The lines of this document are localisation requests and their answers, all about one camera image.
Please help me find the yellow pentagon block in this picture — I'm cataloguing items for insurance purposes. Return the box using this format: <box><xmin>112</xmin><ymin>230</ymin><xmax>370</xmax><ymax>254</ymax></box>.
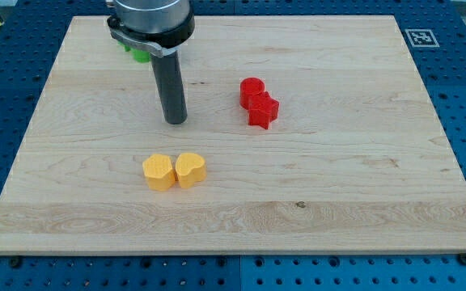
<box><xmin>142</xmin><ymin>154</ymin><xmax>176</xmax><ymax>192</ymax></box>

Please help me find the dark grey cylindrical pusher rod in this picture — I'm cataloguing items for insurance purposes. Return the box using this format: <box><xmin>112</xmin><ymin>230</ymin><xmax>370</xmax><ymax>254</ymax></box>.
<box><xmin>150</xmin><ymin>48</ymin><xmax>188</xmax><ymax>124</ymax></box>

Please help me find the white fiducial marker tag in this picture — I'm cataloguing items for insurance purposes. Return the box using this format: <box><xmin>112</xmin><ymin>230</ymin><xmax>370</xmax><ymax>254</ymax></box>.
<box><xmin>405</xmin><ymin>28</ymin><xmax>439</xmax><ymax>48</ymax></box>

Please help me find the green block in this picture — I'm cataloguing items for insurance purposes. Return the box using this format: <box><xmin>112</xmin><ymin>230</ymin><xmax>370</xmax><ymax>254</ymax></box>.
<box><xmin>119</xmin><ymin>42</ymin><xmax>150</xmax><ymax>63</ymax></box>

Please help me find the red cylinder block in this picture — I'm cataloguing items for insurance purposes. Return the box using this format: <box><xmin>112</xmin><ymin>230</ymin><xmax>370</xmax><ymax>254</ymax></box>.
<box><xmin>239</xmin><ymin>77</ymin><xmax>265</xmax><ymax>109</ymax></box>

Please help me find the yellow heart block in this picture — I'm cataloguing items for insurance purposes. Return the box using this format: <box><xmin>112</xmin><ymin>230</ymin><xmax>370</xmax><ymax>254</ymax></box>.
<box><xmin>176</xmin><ymin>153</ymin><xmax>207</xmax><ymax>188</ymax></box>

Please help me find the red star block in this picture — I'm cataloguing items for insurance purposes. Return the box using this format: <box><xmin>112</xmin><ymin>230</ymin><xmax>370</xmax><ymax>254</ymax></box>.
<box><xmin>248</xmin><ymin>92</ymin><xmax>280</xmax><ymax>129</ymax></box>

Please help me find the light wooden board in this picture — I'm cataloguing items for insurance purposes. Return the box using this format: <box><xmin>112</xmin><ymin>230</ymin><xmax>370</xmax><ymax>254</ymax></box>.
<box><xmin>0</xmin><ymin>15</ymin><xmax>466</xmax><ymax>255</ymax></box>

